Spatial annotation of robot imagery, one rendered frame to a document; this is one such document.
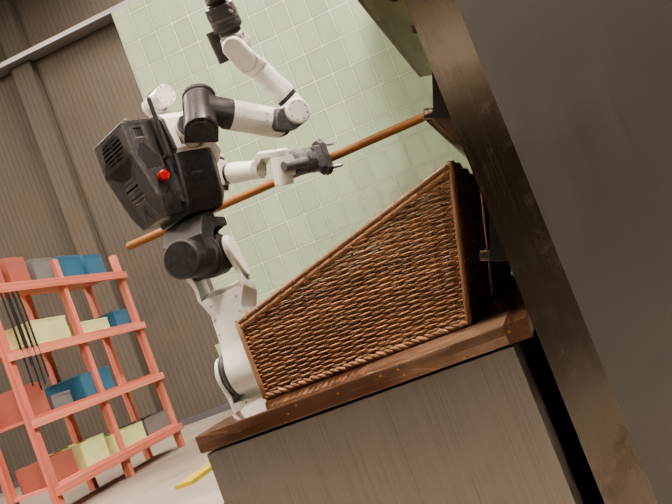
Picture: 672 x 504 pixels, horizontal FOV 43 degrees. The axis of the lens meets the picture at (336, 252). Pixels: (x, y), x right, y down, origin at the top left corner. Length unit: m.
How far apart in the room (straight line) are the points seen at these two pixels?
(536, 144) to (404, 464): 0.53
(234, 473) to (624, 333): 0.64
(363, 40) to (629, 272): 3.12
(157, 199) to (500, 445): 1.46
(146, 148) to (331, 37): 2.05
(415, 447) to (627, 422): 0.33
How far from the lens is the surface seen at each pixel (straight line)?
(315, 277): 1.49
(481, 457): 1.29
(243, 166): 2.87
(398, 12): 2.41
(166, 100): 2.65
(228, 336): 2.54
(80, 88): 11.75
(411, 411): 1.29
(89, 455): 7.21
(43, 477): 6.85
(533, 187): 1.37
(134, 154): 2.47
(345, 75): 4.32
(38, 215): 11.92
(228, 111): 2.46
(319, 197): 4.28
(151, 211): 2.52
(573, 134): 1.37
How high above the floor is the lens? 0.69
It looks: 4 degrees up
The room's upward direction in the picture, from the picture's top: 21 degrees counter-clockwise
